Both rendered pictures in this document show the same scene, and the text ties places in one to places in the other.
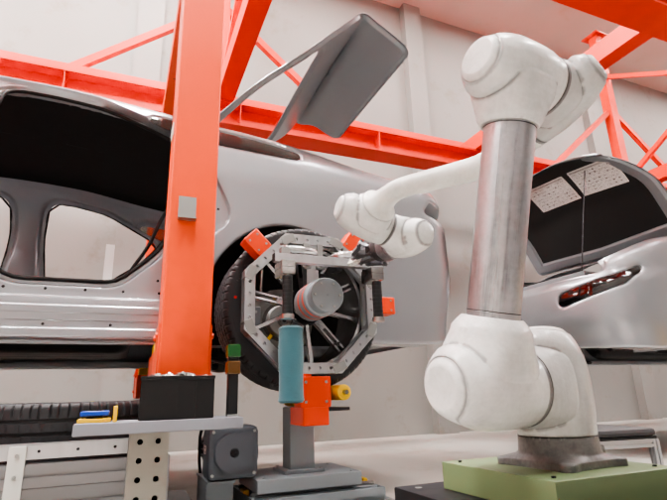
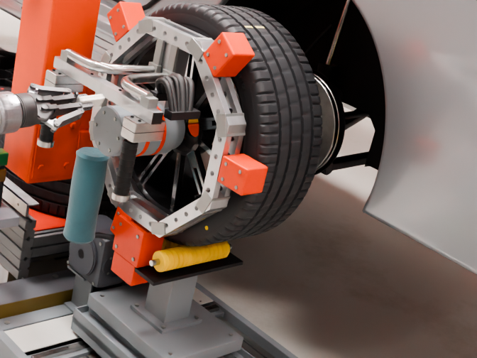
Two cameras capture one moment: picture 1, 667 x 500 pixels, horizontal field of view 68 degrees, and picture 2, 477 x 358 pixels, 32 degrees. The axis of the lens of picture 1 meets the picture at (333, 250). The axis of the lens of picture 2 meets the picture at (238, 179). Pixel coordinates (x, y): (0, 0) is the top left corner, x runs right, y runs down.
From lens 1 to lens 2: 2.49 m
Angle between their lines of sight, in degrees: 74
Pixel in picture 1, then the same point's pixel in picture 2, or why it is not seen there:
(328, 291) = (108, 126)
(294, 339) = (76, 170)
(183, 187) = not seen: outside the picture
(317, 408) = (123, 260)
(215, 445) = not seen: hidden behind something
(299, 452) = (154, 296)
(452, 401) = not seen: outside the picture
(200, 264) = (38, 43)
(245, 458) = (86, 266)
